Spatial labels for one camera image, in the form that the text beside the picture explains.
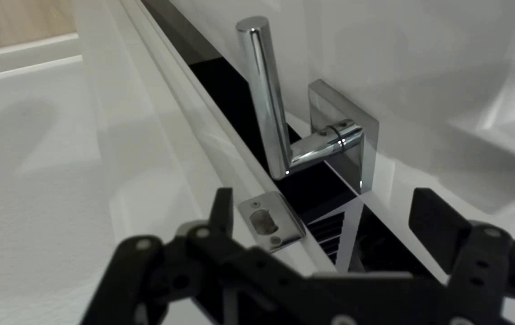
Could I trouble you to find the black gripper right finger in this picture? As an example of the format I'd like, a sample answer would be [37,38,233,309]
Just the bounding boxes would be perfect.
[408,188,515,325]

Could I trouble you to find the white panel door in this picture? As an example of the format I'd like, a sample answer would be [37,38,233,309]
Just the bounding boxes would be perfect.
[148,0,515,275]

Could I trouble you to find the metal strike plate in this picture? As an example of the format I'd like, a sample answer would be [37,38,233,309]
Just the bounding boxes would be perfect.
[238,192,305,253]

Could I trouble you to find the chrome lever door handle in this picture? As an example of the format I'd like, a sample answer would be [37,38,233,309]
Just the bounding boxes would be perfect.
[234,17,379,195]

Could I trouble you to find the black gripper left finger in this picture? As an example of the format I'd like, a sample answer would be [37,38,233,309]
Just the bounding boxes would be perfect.
[79,188,305,325]

